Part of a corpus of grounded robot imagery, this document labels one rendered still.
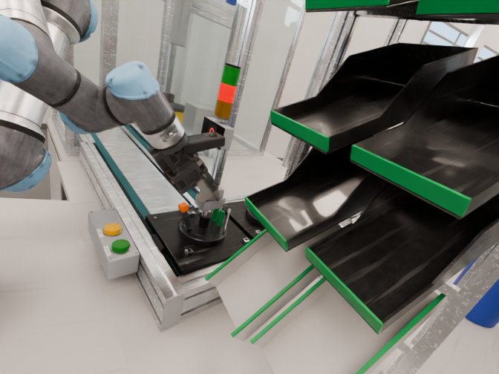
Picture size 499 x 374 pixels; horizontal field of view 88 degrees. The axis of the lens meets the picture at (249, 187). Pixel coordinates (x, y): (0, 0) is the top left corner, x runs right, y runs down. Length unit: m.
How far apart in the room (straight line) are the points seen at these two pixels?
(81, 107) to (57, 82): 0.05
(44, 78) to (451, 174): 0.54
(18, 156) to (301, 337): 0.65
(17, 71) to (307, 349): 0.59
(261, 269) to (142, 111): 0.38
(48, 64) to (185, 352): 0.57
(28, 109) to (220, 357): 0.67
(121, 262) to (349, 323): 0.49
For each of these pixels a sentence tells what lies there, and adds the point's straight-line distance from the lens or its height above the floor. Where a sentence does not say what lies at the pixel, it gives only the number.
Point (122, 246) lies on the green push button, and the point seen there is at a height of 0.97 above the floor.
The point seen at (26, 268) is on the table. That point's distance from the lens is 0.84.
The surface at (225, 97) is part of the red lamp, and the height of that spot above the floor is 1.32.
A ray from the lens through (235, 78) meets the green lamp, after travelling 0.83.
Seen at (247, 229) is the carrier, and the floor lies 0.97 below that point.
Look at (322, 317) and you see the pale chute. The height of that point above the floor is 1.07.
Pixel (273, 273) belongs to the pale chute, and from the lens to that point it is 0.54.
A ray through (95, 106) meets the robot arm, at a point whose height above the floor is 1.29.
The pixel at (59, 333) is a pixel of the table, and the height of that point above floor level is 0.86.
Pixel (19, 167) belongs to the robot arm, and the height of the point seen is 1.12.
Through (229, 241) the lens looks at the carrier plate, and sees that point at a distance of 0.75.
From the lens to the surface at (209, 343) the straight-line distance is 0.67.
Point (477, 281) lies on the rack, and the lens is 0.45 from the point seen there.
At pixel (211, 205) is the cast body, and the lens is 0.70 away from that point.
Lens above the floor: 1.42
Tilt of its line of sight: 24 degrees down
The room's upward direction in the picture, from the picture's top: 17 degrees clockwise
